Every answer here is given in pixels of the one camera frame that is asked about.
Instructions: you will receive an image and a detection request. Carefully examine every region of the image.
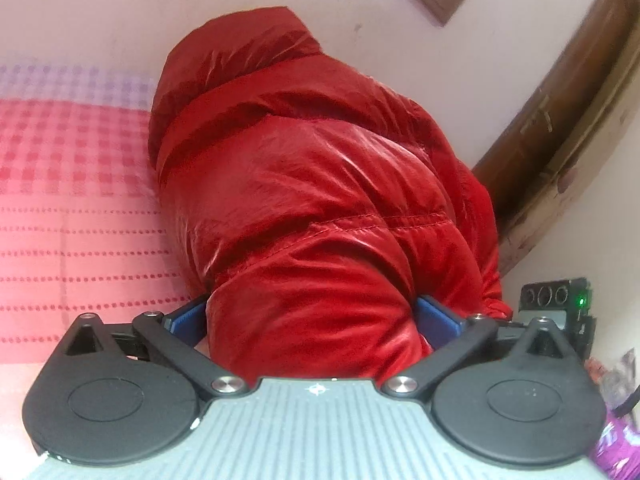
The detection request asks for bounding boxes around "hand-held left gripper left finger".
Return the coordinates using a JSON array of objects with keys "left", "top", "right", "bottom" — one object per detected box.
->
[{"left": 62, "top": 294, "right": 251, "bottom": 401}]

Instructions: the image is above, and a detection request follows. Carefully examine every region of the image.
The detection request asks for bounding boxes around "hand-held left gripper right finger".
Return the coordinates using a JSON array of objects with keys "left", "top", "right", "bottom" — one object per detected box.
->
[{"left": 384, "top": 294, "right": 568, "bottom": 401}]

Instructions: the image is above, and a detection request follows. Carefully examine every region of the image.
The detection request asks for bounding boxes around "purple patterned clothing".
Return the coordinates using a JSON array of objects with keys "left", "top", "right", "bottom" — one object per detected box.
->
[{"left": 586, "top": 350, "right": 640, "bottom": 467}]

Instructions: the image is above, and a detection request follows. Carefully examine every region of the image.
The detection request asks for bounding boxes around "brown wooden door frame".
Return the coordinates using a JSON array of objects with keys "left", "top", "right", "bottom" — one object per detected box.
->
[{"left": 471, "top": 0, "right": 640, "bottom": 277}]

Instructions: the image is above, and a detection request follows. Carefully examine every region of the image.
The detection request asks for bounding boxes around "red puffer jacket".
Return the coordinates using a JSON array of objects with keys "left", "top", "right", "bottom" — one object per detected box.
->
[{"left": 147, "top": 6, "right": 513, "bottom": 386}]

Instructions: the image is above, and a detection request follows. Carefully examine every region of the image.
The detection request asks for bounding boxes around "pink checked bed sheet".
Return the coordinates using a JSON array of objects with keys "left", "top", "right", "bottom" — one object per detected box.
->
[{"left": 0, "top": 62, "right": 217, "bottom": 413}]

